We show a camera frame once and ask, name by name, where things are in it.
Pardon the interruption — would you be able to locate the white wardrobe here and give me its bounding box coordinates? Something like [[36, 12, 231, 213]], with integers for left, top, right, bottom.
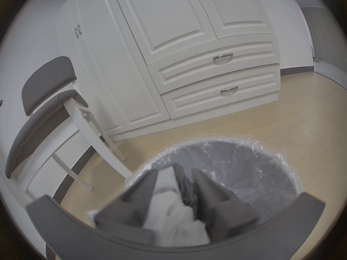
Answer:
[[56, 0, 281, 142]]

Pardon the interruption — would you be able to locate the clear plastic bag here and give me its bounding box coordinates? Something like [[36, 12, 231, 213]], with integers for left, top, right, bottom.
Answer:
[[127, 135, 304, 219]]

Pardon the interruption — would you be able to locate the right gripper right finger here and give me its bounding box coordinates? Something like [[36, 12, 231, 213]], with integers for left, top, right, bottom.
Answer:
[[191, 168, 260, 241]]

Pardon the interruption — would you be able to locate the white printed wrapper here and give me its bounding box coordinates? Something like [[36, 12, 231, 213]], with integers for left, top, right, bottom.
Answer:
[[88, 166, 211, 247]]

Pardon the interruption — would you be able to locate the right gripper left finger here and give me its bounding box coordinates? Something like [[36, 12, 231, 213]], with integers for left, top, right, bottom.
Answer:
[[94, 170, 159, 229]]

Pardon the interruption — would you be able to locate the black plastic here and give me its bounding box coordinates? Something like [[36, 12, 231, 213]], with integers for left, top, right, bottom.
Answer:
[[173, 164, 199, 208]]

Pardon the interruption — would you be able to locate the white trash bin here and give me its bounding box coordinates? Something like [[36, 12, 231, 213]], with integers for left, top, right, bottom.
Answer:
[[130, 139, 303, 219]]

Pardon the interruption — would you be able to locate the white chair with grey cushions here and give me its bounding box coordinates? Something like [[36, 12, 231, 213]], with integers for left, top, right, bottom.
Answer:
[[5, 56, 133, 200]]

